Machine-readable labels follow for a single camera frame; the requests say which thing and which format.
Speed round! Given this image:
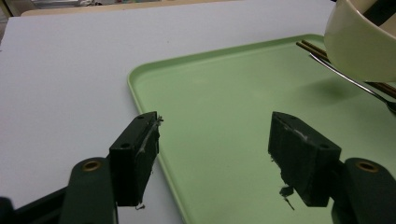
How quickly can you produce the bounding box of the brown wooden chopstick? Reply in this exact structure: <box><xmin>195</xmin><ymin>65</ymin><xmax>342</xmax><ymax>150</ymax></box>
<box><xmin>295</xmin><ymin>41</ymin><xmax>396</xmax><ymax>100</ymax></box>
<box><xmin>300</xmin><ymin>38</ymin><xmax>396</xmax><ymax>93</ymax></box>

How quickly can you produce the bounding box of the cream round bowl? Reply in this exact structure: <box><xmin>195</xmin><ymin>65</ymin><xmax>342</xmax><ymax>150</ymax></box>
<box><xmin>323</xmin><ymin>0</ymin><xmax>396</xmax><ymax>84</ymax></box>

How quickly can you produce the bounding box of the light green plastic tray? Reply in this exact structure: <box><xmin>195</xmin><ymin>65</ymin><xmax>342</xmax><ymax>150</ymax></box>
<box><xmin>127</xmin><ymin>34</ymin><xmax>396</xmax><ymax>224</ymax></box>

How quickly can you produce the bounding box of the white table cover sheet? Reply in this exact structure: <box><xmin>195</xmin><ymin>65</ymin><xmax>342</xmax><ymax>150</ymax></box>
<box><xmin>0</xmin><ymin>0</ymin><xmax>344</xmax><ymax>224</ymax></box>

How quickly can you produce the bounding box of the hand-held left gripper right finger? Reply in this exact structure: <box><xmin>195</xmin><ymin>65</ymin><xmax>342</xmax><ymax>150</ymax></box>
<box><xmin>267</xmin><ymin>110</ymin><xmax>343</xmax><ymax>208</ymax></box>

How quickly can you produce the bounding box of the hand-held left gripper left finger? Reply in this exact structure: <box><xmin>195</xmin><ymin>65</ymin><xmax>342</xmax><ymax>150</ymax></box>
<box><xmin>108</xmin><ymin>110</ymin><xmax>164</xmax><ymax>208</ymax></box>

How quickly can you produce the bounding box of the metal spoon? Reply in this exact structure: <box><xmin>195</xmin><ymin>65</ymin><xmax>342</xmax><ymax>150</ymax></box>
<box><xmin>308</xmin><ymin>52</ymin><xmax>396</xmax><ymax>116</ymax></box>

